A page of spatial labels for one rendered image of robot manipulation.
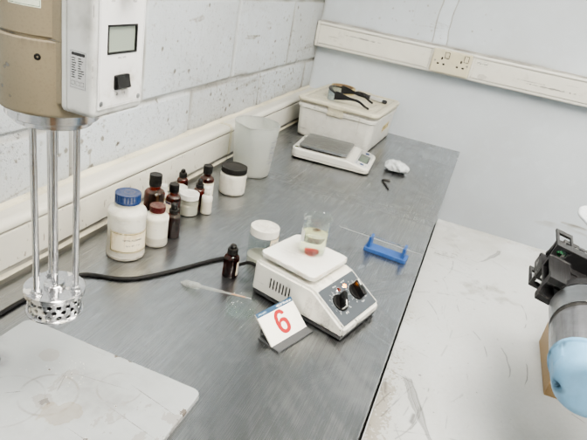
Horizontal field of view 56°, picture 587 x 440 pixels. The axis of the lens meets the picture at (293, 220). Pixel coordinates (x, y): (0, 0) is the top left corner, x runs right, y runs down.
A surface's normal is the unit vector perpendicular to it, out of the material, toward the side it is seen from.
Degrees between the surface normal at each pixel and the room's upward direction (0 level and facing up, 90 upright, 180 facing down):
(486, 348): 0
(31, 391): 0
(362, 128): 94
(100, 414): 0
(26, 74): 90
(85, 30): 90
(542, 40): 90
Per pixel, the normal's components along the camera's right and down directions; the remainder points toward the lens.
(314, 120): -0.40, 0.38
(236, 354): 0.18, -0.89
